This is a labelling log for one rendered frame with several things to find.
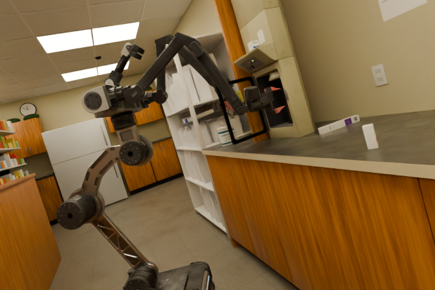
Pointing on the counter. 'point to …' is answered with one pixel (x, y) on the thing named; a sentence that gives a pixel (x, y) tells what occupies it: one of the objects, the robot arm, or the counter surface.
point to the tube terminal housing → (278, 19)
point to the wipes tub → (224, 136)
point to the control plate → (252, 64)
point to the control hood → (265, 55)
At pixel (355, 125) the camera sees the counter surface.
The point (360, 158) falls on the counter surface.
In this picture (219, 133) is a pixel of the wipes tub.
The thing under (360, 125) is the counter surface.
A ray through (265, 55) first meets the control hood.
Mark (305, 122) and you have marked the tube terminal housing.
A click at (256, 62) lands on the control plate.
